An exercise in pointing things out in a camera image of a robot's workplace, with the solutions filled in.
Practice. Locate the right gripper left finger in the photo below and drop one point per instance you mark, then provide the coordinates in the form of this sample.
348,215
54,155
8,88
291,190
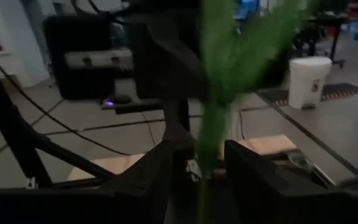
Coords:
141,193

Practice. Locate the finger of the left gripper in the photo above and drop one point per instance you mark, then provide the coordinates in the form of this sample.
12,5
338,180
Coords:
176,124

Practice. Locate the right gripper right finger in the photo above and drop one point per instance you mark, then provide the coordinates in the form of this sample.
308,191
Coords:
259,193

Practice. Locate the blue artificial flower bunch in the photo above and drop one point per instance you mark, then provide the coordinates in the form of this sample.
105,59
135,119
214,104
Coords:
225,68

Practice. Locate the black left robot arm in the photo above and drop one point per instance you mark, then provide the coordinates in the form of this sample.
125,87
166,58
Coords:
79,31

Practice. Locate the light wooden table edge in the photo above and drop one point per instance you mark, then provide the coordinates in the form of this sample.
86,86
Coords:
117,165

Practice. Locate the white trash bin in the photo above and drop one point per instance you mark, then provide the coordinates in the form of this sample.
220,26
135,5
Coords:
308,81

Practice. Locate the black floor mat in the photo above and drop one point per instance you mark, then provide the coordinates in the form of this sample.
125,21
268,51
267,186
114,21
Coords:
337,90

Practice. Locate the black background desk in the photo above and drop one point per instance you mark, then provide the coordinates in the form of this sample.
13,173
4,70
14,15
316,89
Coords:
322,28

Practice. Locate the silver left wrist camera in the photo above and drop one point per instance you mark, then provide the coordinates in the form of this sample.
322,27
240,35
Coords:
98,59

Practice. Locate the black metal frame strut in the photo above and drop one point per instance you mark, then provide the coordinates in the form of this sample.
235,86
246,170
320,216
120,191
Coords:
11,133

